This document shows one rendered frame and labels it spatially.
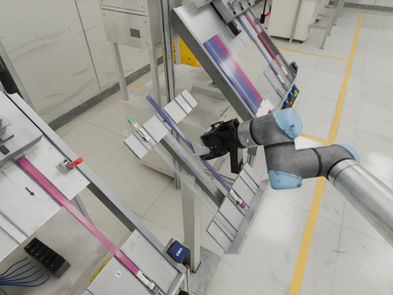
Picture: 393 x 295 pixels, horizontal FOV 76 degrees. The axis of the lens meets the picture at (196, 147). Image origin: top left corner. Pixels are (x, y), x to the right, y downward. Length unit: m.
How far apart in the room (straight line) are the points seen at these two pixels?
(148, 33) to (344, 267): 1.69
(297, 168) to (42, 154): 0.62
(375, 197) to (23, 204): 0.74
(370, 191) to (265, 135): 0.24
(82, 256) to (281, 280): 1.08
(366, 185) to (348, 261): 1.29
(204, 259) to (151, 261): 0.87
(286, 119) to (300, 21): 4.18
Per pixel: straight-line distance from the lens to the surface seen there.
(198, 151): 0.80
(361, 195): 0.60
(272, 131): 0.63
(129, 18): 1.43
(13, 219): 0.69
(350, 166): 0.64
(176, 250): 0.77
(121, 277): 0.75
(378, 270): 1.92
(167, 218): 1.78
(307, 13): 4.71
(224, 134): 0.72
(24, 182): 0.71
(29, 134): 0.68
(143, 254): 0.77
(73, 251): 1.06
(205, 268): 1.60
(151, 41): 1.38
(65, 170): 0.71
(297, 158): 0.63
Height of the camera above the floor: 1.49
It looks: 42 degrees down
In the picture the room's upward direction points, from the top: straight up
